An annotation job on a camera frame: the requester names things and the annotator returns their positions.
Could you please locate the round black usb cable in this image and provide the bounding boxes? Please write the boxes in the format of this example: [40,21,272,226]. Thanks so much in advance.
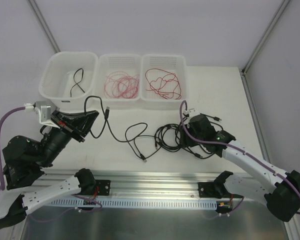
[153,114,222,159]

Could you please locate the thin pink wire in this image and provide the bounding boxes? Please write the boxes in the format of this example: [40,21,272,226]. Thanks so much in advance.
[103,71,141,99]

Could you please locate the thick red wire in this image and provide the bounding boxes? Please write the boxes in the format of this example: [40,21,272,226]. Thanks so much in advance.
[144,67,182,100]

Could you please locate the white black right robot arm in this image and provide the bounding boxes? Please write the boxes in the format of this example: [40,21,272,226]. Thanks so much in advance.
[180,109,300,222]

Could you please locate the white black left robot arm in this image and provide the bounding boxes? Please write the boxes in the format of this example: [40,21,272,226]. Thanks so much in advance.
[0,110,99,230]

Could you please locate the white solid plastic tub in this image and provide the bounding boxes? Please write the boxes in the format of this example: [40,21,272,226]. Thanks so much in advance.
[38,51,99,111]

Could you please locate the middle white perforated basket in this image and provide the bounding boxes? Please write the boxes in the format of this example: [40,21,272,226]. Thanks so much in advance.
[93,53,142,109]

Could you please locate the white perforated basket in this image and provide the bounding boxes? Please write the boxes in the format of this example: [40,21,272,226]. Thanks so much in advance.
[93,53,142,109]
[140,54,189,110]

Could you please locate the right white perforated basket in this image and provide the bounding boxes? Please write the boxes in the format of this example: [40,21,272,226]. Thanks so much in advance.
[140,54,189,110]

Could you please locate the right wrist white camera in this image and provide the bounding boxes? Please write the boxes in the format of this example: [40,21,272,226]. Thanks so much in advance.
[183,108,200,119]

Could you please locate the wrist white camera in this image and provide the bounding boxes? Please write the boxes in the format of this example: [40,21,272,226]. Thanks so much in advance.
[23,101,58,128]
[183,108,200,119]

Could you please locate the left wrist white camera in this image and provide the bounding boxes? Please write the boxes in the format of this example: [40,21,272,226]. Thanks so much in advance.
[23,101,58,128]

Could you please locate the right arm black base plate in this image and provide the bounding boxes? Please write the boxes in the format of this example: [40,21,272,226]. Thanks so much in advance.
[197,181,231,199]

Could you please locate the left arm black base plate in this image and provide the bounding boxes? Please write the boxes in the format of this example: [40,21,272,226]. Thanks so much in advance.
[88,179,111,196]

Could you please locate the aluminium frame rail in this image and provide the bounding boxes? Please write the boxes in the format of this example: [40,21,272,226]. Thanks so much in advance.
[32,169,261,200]

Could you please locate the white slotted cable duct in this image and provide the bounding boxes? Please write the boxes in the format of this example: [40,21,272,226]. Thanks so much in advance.
[48,197,217,211]

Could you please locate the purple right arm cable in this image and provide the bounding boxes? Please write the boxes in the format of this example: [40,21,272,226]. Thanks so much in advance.
[179,100,300,215]

